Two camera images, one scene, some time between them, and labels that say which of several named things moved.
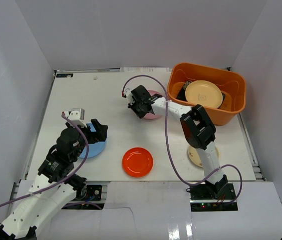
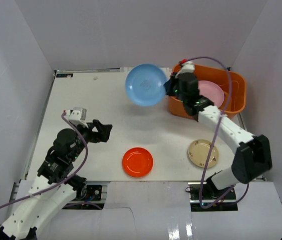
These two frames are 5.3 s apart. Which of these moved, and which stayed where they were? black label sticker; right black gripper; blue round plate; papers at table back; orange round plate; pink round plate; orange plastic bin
Moved: pink round plate; blue round plate; right black gripper
Stayed: papers at table back; orange plastic bin; black label sticker; orange round plate
